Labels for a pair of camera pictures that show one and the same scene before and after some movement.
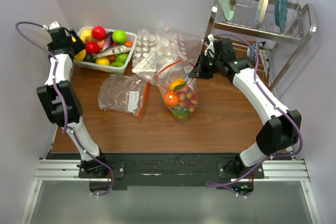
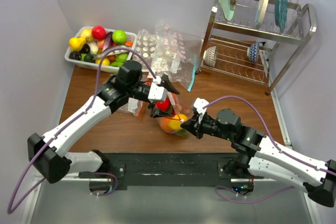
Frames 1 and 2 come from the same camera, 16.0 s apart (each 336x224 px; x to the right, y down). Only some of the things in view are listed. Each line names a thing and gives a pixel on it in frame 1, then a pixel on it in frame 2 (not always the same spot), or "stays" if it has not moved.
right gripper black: x=199 y=71 -> x=193 y=127
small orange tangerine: x=128 y=43 stays
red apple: x=92 y=47 -> x=164 y=106
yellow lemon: x=81 y=55 -> x=175 y=125
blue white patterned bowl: x=251 y=54 stays
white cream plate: x=264 y=0 stays
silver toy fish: x=111 y=50 stays
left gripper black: x=77 y=44 -> x=156 y=113
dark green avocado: x=89 y=57 stays
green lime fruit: x=119 y=36 stays
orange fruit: x=171 y=99 -> x=164 y=122
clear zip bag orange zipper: x=179 y=91 -> x=172 y=125
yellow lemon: x=177 y=84 -> x=182 y=116
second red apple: x=98 y=33 stays
